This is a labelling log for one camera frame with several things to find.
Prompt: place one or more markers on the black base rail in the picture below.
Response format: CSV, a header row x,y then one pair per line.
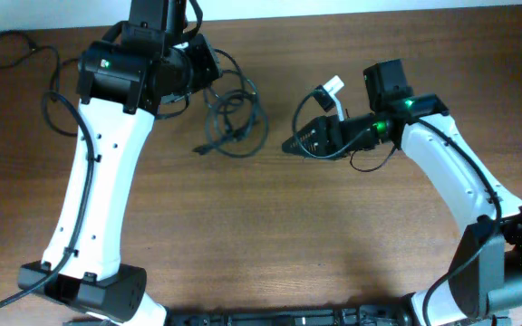
x,y
283,317

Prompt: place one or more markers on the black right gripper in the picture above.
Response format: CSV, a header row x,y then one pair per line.
x,y
325,125

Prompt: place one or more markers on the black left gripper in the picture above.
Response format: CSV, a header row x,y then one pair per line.
x,y
206,72

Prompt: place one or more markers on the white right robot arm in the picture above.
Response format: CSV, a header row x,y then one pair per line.
x,y
484,279

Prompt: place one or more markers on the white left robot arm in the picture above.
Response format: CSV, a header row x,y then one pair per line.
x,y
151,59

